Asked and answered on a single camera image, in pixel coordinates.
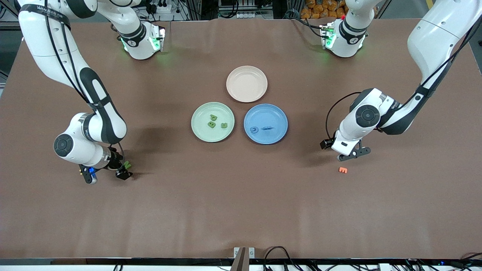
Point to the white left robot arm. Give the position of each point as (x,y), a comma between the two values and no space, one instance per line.
(350,130)

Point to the bag of orange fruits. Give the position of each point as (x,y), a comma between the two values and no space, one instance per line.
(316,11)

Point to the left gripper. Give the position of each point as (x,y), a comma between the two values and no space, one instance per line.
(326,143)

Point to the blue foam letter m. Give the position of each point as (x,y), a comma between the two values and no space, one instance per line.
(268,128)

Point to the metal table edge bracket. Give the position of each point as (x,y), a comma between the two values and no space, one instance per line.
(244,251)

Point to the black table edge strip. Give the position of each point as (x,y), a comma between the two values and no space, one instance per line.
(150,261)

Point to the beige plate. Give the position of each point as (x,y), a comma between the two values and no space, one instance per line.
(247,84)

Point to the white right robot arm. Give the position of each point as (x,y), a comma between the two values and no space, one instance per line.
(81,152)

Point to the brown table cover mat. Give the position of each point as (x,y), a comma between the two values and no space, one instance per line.
(241,207)

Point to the green foam letter B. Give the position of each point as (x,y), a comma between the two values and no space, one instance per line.
(212,124)

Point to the white power strip with plugs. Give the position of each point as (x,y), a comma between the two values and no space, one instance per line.
(162,6)

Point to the green plate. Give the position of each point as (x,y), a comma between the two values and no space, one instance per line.
(203,131)

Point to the blue plate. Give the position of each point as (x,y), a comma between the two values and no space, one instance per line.
(269,114)

